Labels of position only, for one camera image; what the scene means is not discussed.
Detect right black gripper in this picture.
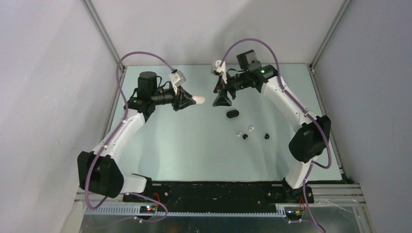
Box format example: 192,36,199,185
213,71,249,107

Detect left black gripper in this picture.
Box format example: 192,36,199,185
151,85,196,112

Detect white earbud charging case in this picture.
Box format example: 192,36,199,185
192,96,205,104

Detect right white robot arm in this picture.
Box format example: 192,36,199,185
212,50,331,203

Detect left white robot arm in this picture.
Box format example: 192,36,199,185
77,69,205,202

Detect black earbud charging case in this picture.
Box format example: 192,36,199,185
226,109,240,119

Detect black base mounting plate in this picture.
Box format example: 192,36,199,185
122,181,314,214

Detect left controller board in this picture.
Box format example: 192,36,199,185
139,205,157,214

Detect controller board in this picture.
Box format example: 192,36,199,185
286,210,304,216
139,205,157,214

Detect right controller board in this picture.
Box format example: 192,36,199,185
286,210,304,216

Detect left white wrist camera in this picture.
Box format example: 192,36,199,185
169,69,186,94

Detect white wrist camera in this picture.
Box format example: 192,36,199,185
211,60,227,84
169,69,186,94

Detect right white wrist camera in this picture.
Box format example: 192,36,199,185
211,60,227,84

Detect grey slotted cable duct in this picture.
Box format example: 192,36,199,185
85,204,286,217

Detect aluminium frame rail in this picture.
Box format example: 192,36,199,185
74,183,366,205

